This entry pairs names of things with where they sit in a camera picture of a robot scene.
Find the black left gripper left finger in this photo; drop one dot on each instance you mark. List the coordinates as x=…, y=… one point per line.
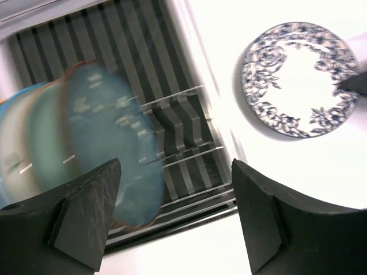
x=64, y=229

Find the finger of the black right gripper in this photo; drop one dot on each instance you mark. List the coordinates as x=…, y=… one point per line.
x=356, y=83

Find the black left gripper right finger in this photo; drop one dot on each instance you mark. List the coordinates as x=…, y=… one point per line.
x=287, y=232

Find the white watermelon plate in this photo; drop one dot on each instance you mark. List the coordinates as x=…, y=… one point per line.
x=16, y=182

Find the mint green flower plate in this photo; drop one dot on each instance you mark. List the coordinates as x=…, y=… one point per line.
x=45, y=146

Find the dark teal blossom plate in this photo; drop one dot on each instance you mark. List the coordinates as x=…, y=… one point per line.
x=103, y=121

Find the blue polka dot plate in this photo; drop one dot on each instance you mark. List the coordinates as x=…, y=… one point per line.
x=7, y=102

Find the blue floral rim plate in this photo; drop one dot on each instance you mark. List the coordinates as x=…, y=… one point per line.
x=290, y=77

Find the black drip tray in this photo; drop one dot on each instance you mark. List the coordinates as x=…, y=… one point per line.
x=170, y=218

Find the metal wire dish rack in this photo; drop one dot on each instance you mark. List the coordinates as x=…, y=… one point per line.
x=137, y=41

